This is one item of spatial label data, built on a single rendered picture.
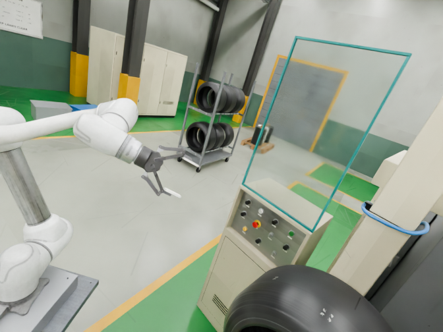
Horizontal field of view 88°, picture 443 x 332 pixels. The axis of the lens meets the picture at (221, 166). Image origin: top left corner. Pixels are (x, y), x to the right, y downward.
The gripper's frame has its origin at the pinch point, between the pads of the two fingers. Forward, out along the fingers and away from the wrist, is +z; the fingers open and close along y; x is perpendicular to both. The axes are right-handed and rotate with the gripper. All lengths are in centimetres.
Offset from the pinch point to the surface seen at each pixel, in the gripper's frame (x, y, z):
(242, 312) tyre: -25.4, -27.4, 31.4
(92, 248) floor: 160, -116, -9
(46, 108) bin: 463, -40, -202
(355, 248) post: -28, 9, 60
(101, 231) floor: 182, -108, -9
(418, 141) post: -40, 46, 46
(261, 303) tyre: -30.4, -20.2, 31.8
